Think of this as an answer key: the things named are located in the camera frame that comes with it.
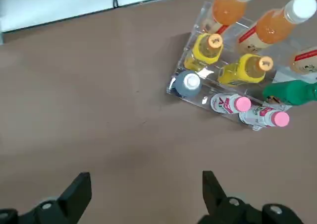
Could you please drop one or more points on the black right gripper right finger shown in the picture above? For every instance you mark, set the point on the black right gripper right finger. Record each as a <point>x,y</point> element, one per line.
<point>221,209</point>

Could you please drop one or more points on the pink cap white bottle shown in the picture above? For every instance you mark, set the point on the pink cap white bottle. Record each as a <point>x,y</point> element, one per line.
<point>227,104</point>
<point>262,117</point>

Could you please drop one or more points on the clear acrylic drinks tray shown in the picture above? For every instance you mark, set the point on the clear acrylic drinks tray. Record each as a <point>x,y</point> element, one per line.
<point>195,102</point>

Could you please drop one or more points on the green bottle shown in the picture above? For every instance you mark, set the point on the green bottle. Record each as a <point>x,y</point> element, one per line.
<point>289,92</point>

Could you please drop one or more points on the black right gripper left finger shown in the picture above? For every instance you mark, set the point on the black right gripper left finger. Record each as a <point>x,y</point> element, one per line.
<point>67,204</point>

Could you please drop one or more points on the blue water bottle white cap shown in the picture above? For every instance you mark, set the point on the blue water bottle white cap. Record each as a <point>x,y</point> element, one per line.
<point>187,84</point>

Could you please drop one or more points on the yellow drink bottle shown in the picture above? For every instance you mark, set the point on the yellow drink bottle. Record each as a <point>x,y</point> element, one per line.
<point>204,50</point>
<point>245,70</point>

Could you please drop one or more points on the orange juice bottle white cap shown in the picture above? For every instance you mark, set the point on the orange juice bottle white cap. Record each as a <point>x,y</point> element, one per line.
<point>304,61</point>
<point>272,27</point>
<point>227,8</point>

